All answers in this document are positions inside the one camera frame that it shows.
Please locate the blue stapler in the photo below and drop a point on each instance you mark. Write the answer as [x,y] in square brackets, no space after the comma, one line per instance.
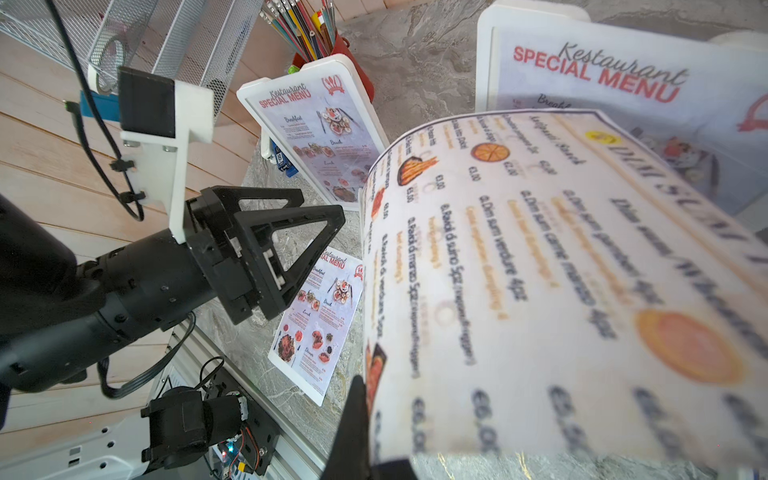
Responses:
[280,159]

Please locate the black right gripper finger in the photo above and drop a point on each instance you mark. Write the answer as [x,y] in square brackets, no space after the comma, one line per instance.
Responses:
[349,456]

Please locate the red pencil cup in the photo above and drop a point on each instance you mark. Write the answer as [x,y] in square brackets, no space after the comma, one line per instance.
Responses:
[340,56]

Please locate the white menu holder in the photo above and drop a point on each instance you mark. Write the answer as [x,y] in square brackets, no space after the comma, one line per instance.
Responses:
[699,105]
[324,123]

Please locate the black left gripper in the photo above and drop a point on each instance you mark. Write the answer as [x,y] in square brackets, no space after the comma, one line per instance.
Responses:
[257,246]

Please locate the white menu holder back left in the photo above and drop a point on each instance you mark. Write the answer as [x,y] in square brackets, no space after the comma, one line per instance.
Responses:
[324,123]

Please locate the white wire shelf rack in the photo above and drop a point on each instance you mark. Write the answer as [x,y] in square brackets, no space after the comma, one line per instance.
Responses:
[197,42]

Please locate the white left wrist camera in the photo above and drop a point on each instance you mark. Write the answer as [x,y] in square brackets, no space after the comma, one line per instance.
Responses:
[159,118]

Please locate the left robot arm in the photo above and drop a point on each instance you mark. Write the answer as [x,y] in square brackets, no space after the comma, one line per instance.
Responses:
[60,317]

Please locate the coloured pencils bundle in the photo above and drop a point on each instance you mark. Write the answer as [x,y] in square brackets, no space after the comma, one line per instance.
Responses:
[312,34]

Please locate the white menu holder back right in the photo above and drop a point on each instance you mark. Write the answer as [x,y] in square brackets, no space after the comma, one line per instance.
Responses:
[699,105]

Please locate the dim sum menu sheet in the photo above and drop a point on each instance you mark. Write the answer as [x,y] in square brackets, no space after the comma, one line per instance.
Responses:
[540,280]

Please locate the red special menu sheet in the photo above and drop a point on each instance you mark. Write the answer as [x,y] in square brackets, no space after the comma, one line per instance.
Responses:
[312,332]

